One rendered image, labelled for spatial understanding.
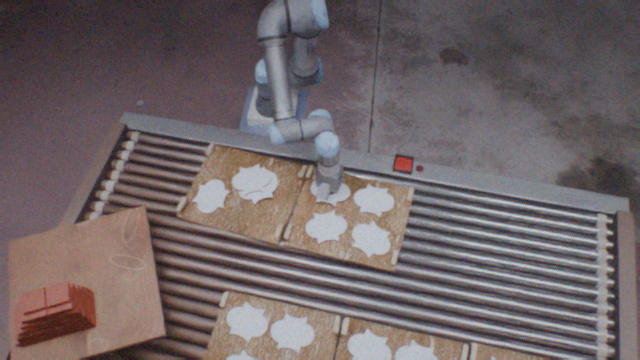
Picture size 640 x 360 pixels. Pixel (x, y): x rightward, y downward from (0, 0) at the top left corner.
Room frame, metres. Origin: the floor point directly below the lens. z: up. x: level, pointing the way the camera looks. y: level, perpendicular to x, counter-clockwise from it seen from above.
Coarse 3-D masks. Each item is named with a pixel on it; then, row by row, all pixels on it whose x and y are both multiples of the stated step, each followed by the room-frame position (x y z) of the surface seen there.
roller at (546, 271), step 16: (128, 192) 1.26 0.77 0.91; (144, 192) 1.25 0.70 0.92; (160, 192) 1.24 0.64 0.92; (288, 224) 1.07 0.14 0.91; (448, 256) 0.89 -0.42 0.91; (464, 256) 0.88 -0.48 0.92; (480, 256) 0.87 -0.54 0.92; (496, 256) 0.87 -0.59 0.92; (528, 272) 0.80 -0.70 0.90; (544, 272) 0.79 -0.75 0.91; (560, 272) 0.79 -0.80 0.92; (576, 272) 0.78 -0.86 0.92; (608, 288) 0.72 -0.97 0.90
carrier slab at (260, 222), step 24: (216, 168) 1.33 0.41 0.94; (288, 168) 1.30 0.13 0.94; (192, 192) 1.22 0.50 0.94; (288, 192) 1.19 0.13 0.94; (192, 216) 1.12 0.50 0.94; (216, 216) 1.11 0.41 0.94; (240, 216) 1.10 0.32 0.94; (264, 216) 1.09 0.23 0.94; (288, 216) 1.09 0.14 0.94; (264, 240) 0.99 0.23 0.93
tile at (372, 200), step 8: (368, 184) 1.19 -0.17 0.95; (360, 192) 1.16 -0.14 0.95; (368, 192) 1.16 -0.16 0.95; (376, 192) 1.15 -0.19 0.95; (384, 192) 1.15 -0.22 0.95; (360, 200) 1.12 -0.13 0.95; (368, 200) 1.12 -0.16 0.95; (376, 200) 1.12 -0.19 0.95; (384, 200) 1.12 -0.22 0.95; (392, 200) 1.11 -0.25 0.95; (368, 208) 1.09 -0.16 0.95; (376, 208) 1.09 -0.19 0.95; (384, 208) 1.08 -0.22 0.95; (392, 208) 1.08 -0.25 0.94
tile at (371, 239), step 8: (360, 224) 1.02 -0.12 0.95; (360, 232) 0.99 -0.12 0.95; (368, 232) 0.99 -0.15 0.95; (376, 232) 0.99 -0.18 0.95; (384, 232) 0.98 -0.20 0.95; (360, 240) 0.96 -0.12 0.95; (368, 240) 0.96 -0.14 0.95; (376, 240) 0.95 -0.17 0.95; (384, 240) 0.95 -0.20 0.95; (360, 248) 0.93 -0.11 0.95; (368, 248) 0.92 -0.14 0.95; (376, 248) 0.92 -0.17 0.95; (384, 248) 0.92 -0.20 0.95; (368, 256) 0.89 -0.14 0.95
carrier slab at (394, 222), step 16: (352, 176) 1.24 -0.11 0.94; (304, 192) 1.18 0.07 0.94; (352, 192) 1.17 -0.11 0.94; (400, 192) 1.15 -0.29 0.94; (304, 208) 1.11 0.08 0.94; (320, 208) 1.11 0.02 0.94; (336, 208) 1.10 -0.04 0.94; (352, 208) 1.10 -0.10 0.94; (400, 208) 1.08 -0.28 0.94; (304, 224) 1.05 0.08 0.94; (352, 224) 1.03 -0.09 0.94; (368, 224) 1.03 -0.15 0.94; (384, 224) 1.02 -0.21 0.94; (400, 224) 1.02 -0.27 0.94; (304, 240) 0.98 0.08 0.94; (352, 240) 0.97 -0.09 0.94; (400, 240) 0.95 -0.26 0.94; (336, 256) 0.91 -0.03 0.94; (352, 256) 0.90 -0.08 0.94; (384, 256) 0.89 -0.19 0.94
